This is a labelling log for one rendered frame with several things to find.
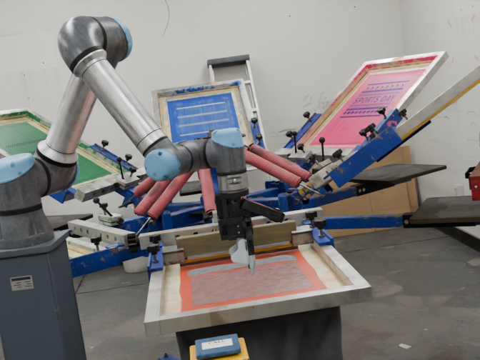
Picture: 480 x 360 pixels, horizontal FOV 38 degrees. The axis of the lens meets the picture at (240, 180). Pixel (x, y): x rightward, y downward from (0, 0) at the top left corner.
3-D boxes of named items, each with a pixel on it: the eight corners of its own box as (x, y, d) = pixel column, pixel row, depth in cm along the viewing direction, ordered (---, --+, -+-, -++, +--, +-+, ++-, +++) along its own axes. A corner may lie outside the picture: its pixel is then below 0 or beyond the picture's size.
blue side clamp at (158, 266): (165, 285, 223) (162, 263, 222) (150, 287, 222) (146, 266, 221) (166, 262, 252) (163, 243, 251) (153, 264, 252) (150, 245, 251)
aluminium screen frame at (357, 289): (373, 300, 179) (371, 286, 178) (146, 336, 175) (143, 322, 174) (313, 236, 256) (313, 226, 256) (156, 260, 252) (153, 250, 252)
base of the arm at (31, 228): (-12, 252, 181) (-19, 215, 180) (8, 238, 196) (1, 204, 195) (45, 244, 181) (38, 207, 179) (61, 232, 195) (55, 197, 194)
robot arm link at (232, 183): (245, 169, 177) (248, 173, 169) (248, 187, 178) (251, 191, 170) (216, 173, 177) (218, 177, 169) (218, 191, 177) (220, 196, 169)
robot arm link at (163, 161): (55, 3, 164) (182, 164, 157) (83, 6, 174) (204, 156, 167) (28, 38, 169) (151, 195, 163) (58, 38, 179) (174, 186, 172)
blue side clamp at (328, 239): (336, 258, 227) (333, 238, 226) (321, 261, 226) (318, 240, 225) (317, 238, 256) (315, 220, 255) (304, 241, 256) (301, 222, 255)
